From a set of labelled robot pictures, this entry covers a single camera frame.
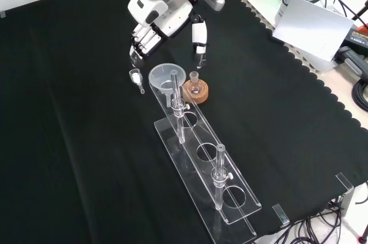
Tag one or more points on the clear weighing funnel with powder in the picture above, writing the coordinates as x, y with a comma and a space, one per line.
135, 77

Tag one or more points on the black table cloth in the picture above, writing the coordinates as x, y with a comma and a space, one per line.
86, 111

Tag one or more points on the grey tape strip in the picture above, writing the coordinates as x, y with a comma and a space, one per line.
2, 14

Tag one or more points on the white paper card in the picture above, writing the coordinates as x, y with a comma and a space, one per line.
313, 28

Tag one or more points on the clear acrylic funnel stand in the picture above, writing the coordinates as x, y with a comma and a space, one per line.
219, 160

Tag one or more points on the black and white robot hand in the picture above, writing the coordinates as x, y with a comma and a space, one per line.
166, 21

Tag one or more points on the translucent plastic funnel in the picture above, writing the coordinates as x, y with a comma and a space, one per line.
160, 73

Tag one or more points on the black power adapter orange label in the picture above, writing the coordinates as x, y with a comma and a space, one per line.
358, 38

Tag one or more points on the clear cloth clip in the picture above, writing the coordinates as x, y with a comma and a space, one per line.
281, 214
345, 182

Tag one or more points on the small round-bottom glass flask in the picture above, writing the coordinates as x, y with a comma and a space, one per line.
195, 83

